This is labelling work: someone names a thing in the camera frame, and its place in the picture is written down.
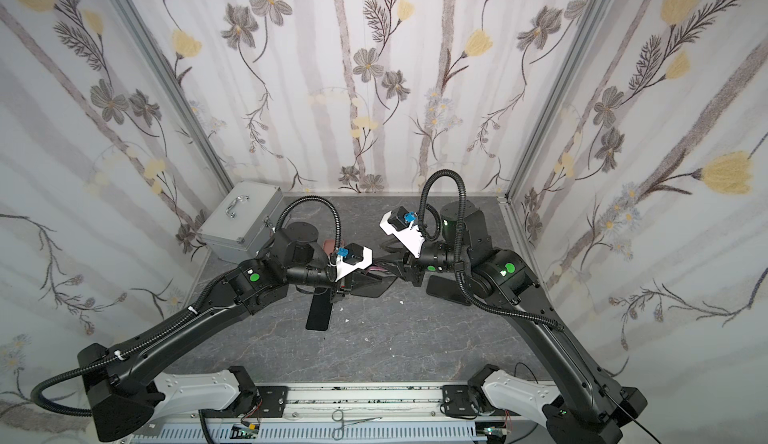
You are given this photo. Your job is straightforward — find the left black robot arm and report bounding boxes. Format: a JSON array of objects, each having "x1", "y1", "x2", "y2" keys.
[{"x1": 78, "y1": 222, "x2": 373, "y2": 442}]

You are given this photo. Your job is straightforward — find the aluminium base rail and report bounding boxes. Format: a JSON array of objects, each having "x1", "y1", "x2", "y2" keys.
[{"x1": 123, "y1": 378, "x2": 560, "y2": 443}]

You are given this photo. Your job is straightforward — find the phone with black screen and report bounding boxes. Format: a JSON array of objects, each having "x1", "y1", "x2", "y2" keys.
[{"x1": 305, "y1": 292, "x2": 333, "y2": 332}]

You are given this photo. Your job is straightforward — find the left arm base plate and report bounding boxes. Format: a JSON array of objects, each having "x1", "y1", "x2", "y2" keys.
[{"x1": 244, "y1": 386, "x2": 289, "y2": 420}]

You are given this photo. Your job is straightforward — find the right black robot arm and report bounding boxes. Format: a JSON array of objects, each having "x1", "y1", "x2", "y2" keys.
[{"x1": 380, "y1": 202, "x2": 647, "y2": 443}]

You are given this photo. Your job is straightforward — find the pink phone case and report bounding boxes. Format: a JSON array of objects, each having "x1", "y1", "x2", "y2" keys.
[{"x1": 322, "y1": 239, "x2": 338, "y2": 255}]

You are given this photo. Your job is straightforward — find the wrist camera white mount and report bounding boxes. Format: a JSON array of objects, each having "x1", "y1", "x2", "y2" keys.
[
  {"x1": 335, "y1": 243, "x2": 373, "y2": 282},
  {"x1": 379, "y1": 206, "x2": 425, "y2": 258}
]

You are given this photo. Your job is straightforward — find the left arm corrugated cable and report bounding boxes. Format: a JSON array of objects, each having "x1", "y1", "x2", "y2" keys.
[{"x1": 29, "y1": 195, "x2": 343, "y2": 416}]

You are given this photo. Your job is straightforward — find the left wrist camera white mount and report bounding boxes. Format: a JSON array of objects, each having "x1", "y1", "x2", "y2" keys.
[{"x1": 335, "y1": 243, "x2": 373, "y2": 282}]

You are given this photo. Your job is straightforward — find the metal scissors forceps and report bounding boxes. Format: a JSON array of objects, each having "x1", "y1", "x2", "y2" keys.
[{"x1": 331, "y1": 409, "x2": 380, "y2": 441}]

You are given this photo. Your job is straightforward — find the black phone case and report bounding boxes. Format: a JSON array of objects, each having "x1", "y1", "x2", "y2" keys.
[{"x1": 368, "y1": 251, "x2": 413, "y2": 281}]

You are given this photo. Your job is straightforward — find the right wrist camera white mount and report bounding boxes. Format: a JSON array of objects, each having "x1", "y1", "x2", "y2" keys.
[{"x1": 379, "y1": 206, "x2": 425, "y2": 258}]

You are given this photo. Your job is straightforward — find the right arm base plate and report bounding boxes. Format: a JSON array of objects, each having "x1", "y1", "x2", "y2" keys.
[{"x1": 440, "y1": 384, "x2": 479, "y2": 420}]

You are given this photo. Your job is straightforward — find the silver first aid case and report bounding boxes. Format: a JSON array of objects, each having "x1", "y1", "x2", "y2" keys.
[{"x1": 198, "y1": 181, "x2": 286, "y2": 264}]

